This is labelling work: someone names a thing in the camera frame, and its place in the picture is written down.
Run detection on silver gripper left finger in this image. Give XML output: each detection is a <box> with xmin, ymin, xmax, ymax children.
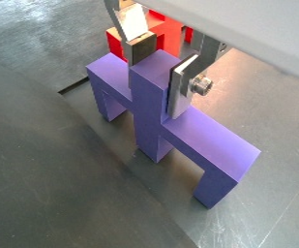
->
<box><xmin>104</xmin><ymin>0</ymin><xmax>156</xmax><ymax>66</ymax></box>

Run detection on purple three-legged block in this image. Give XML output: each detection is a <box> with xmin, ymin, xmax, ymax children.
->
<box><xmin>87</xmin><ymin>50</ymin><xmax>260</xmax><ymax>208</ymax></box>

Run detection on red three-legged block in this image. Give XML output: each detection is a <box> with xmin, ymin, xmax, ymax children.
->
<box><xmin>106</xmin><ymin>10</ymin><xmax>184</xmax><ymax>60</ymax></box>

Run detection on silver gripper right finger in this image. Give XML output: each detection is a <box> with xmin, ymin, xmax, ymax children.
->
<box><xmin>167</xmin><ymin>32</ymin><xmax>226</xmax><ymax>119</ymax></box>

